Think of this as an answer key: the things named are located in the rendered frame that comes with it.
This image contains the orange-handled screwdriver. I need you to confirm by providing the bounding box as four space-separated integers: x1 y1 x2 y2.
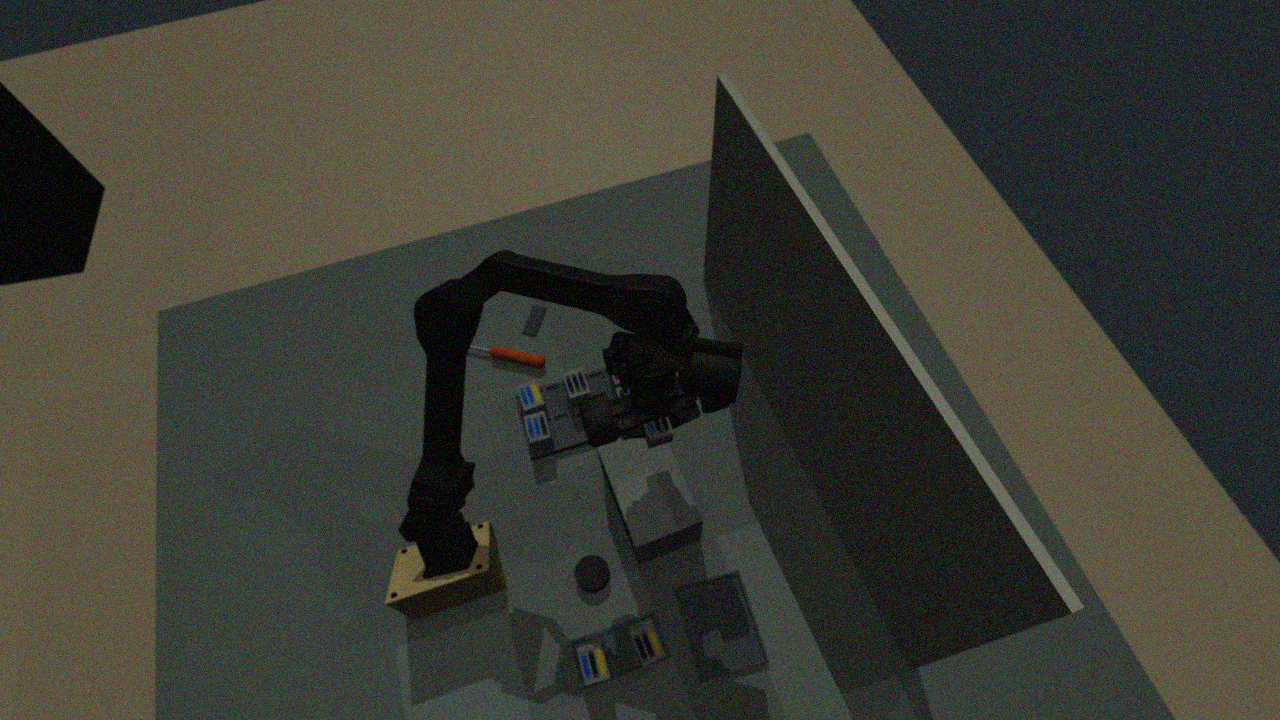
468 345 545 369

